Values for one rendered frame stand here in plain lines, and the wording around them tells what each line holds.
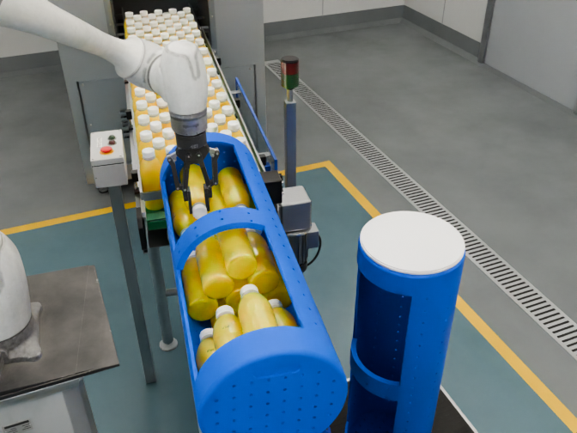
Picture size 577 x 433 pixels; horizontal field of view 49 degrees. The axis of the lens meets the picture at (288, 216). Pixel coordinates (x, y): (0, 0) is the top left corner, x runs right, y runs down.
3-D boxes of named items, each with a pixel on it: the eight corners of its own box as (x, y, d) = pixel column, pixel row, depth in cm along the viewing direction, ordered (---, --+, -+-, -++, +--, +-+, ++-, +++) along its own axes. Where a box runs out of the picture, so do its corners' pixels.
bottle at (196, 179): (190, 159, 179) (197, 194, 164) (209, 171, 183) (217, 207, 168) (173, 176, 181) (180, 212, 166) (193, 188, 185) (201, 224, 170)
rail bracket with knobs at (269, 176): (256, 210, 205) (255, 183, 199) (252, 198, 211) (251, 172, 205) (285, 206, 207) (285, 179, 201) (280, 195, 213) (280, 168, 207)
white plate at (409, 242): (388, 200, 184) (387, 204, 185) (341, 247, 165) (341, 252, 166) (480, 230, 171) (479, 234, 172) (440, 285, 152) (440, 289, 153)
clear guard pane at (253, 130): (276, 267, 251) (275, 161, 224) (240, 171, 314) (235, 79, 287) (278, 266, 251) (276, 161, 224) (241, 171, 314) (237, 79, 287)
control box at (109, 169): (95, 189, 197) (89, 160, 192) (95, 159, 214) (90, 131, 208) (128, 185, 199) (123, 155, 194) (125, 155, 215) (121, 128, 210)
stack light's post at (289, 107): (288, 326, 288) (286, 103, 226) (285, 320, 291) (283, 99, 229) (296, 325, 289) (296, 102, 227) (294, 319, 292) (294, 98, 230)
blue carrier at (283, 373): (200, 470, 120) (195, 365, 105) (162, 219, 191) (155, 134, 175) (342, 442, 127) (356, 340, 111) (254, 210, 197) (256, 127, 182)
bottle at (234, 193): (236, 162, 180) (249, 196, 165) (244, 182, 184) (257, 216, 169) (213, 171, 180) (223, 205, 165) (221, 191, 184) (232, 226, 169)
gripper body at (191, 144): (173, 137, 150) (178, 172, 155) (209, 133, 151) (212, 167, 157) (171, 125, 156) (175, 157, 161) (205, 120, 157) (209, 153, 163)
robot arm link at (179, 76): (219, 106, 150) (186, 91, 158) (214, 43, 141) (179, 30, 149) (181, 121, 144) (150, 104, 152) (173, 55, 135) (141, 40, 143)
